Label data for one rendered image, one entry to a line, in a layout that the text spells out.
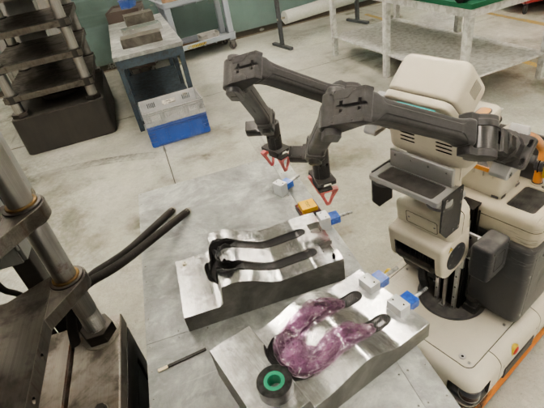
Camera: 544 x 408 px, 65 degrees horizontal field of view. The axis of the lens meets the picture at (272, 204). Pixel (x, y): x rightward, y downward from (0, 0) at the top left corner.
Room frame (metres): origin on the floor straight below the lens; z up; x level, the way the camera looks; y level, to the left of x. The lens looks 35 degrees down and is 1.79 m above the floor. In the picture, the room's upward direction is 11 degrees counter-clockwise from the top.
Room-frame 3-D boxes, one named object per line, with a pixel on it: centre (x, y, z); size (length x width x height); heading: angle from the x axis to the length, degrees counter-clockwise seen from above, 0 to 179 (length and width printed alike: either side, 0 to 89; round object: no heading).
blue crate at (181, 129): (4.14, 0.80, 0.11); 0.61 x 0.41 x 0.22; 103
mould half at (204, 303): (1.02, 0.09, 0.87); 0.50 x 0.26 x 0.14; 100
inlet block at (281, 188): (1.51, -0.08, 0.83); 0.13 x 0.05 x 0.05; 128
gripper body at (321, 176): (1.21, -0.18, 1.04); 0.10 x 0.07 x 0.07; 10
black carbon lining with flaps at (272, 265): (1.01, 0.07, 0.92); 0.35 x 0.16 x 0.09; 100
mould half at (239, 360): (0.68, -0.06, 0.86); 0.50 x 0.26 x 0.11; 117
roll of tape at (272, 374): (0.55, 0.07, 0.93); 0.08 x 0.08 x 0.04
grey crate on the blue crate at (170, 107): (4.14, 0.80, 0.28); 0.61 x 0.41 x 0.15; 103
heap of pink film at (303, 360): (0.69, -0.06, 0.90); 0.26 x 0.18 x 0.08; 117
